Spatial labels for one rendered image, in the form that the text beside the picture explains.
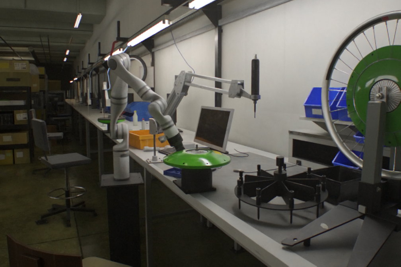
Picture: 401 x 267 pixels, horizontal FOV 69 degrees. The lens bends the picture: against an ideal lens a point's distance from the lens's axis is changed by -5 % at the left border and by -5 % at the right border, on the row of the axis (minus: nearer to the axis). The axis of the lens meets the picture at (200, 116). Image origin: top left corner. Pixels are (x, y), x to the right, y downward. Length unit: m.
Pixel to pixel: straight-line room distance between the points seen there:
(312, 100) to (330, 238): 0.98
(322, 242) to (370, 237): 0.15
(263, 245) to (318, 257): 0.16
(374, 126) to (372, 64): 0.21
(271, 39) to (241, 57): 0.42
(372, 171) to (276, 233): 0.35
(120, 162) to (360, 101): 1.30
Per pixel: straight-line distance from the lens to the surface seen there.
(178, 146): 1.60
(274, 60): 2.35
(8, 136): 6.61
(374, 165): 1.01
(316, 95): 1.88
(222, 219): 1.15
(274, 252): 0.95
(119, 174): 1.85
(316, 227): 1.01
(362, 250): 0.92
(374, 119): 1.01
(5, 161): 6.74
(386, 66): 1.06
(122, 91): 1.70
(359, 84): 1.11
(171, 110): 1.83
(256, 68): 1.44
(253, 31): 2.60
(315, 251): 0.98
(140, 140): 2.42
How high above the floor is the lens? 1.37
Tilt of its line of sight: 5 degrees down
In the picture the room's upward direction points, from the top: straight up
